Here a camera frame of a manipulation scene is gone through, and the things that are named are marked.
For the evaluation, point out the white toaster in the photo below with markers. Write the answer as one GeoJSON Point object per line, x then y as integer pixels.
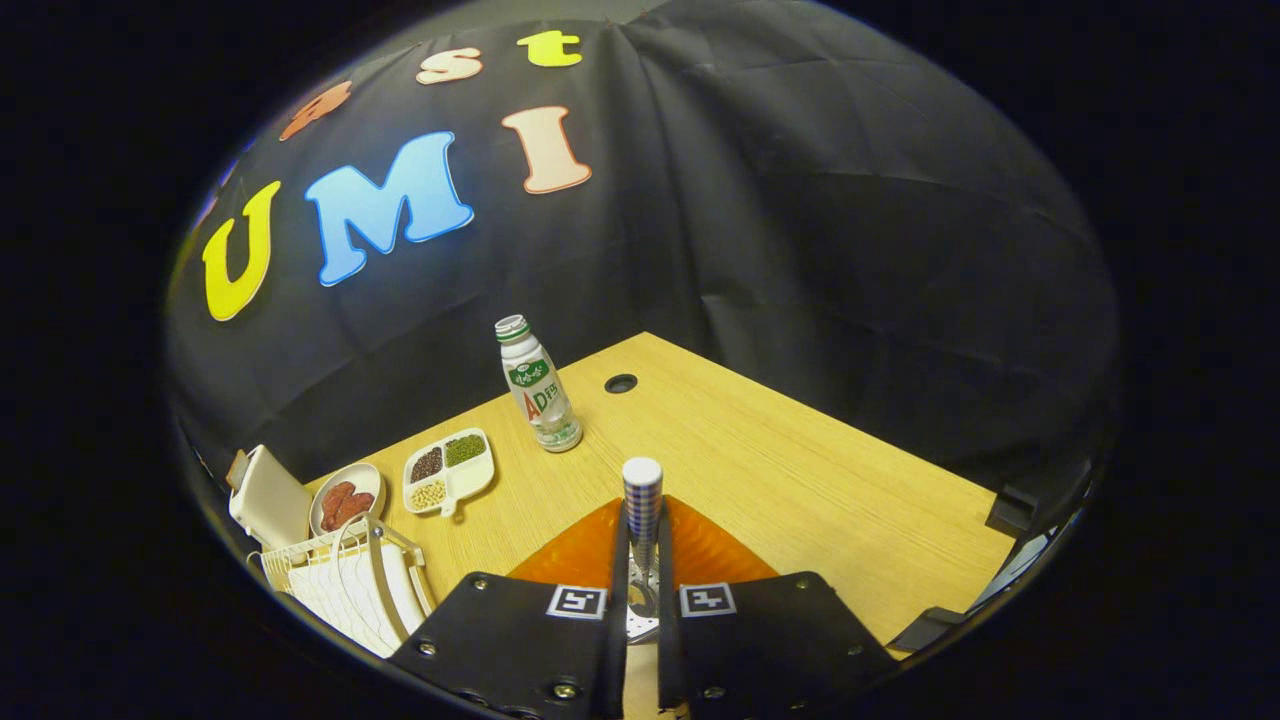
{"type": "Point", "coordinates": [275, 505]}

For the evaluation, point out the white green label bottle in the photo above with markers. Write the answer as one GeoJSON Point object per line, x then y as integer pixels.
{"type": "Point", "coordinates": [540, 395]}

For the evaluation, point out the dark red beans pile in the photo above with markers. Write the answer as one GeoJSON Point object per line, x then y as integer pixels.
{"type": "Point", "coordinates": [427, 464]}

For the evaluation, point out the toasted bread slice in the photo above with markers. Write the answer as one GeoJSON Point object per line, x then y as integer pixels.
{"type": "Point", "coordinates": [238, 470]}

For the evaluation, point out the pale yellow beans pile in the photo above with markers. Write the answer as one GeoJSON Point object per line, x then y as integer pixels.
{"type": "Point", "coordinates": [428, 494]}

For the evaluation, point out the white divided bean tray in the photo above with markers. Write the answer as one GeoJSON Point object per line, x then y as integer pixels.
{"type": "Point", "coordinates": [470, 480]}

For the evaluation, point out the sliced red meat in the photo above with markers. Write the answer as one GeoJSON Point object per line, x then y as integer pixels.
{"type": "Point", "coordinates": [340, 505]}

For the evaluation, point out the black backdrop cloth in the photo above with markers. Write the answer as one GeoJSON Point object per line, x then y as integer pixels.
{"type": "Point", "coordinates": [800, 250]}

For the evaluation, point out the green mung beans pile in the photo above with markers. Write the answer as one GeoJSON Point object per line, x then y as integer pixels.
{"type": "Point", "coordinates": [465, 450]}

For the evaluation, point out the small white meat plate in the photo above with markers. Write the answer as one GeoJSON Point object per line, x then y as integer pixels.
{"type": "Point", "coordinates": [372, 478]}

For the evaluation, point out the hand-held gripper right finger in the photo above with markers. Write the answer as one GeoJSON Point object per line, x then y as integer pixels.
{"type": "Point", "coordinates": [665, 570]}

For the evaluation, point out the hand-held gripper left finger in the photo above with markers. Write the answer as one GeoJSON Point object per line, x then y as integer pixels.
{"type": "Point", "coordinates": [620, 570]}

